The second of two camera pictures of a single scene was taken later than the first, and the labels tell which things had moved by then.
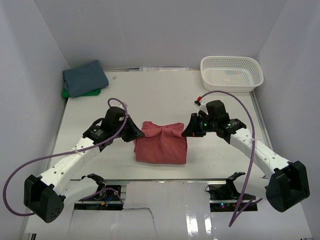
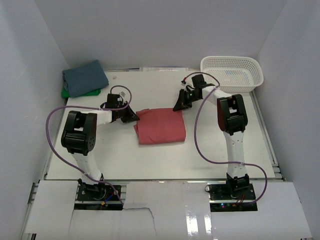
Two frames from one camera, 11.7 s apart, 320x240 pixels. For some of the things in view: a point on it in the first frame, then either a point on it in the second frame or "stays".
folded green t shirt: x=65 y=93 stays
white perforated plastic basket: x=231 y=74 stays
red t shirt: x=165 y=144 -> x=160 y=126
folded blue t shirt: x=84 y=78 stays
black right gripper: x=192 y=129 -> x=182 y=103
